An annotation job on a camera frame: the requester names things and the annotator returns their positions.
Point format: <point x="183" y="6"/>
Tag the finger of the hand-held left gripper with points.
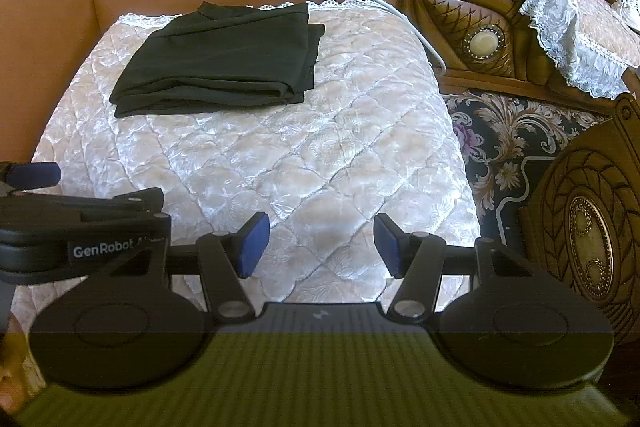
<point x="35" y="175"/>
<point x="115" y="203"/>

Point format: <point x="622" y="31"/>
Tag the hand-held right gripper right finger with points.
<point x="387" y="244"/>

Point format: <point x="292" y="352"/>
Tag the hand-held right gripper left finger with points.
<point x="252" y="244"/>

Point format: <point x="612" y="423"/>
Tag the black garment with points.
<point x="215" y="57"/>

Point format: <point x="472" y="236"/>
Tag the white quilted seat cover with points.
<point x="325" y="147"/>

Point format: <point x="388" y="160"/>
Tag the floral patterned carpet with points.
<point x="500" y="142"/>

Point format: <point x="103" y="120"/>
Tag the lace armrest cover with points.
<point x="575" y="32"/>

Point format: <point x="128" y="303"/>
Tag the white sneaker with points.
<point x="631" y="4"/>

